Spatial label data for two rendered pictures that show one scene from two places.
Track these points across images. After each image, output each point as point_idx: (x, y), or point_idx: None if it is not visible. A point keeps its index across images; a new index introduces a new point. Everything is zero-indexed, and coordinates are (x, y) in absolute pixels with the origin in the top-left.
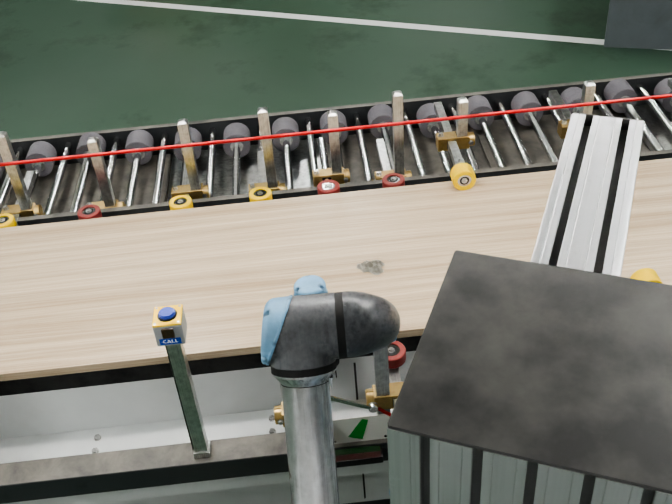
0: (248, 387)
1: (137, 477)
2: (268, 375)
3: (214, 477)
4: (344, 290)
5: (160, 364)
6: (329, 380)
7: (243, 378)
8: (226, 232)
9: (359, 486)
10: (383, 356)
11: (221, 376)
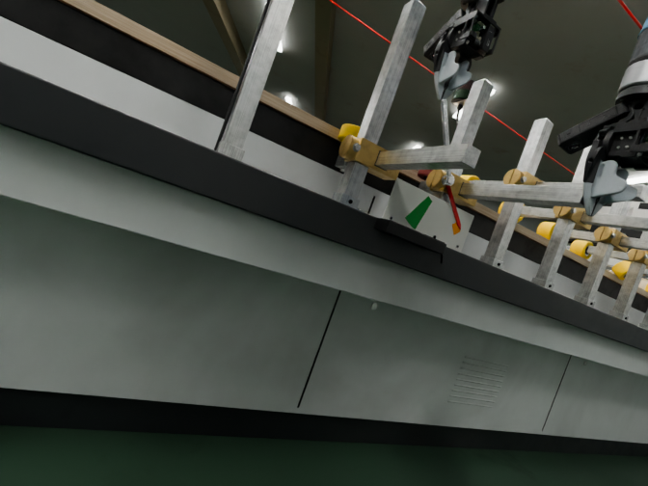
0: (267, 172)
1: (107, 125)
2: (295, 167)
3: (230, 198)
4: None
5: (190, 74)
6: (453, 87)
7: (269, 155)
8: None
9: (301, 385)
10: (477, 118)
11: (248, 138)
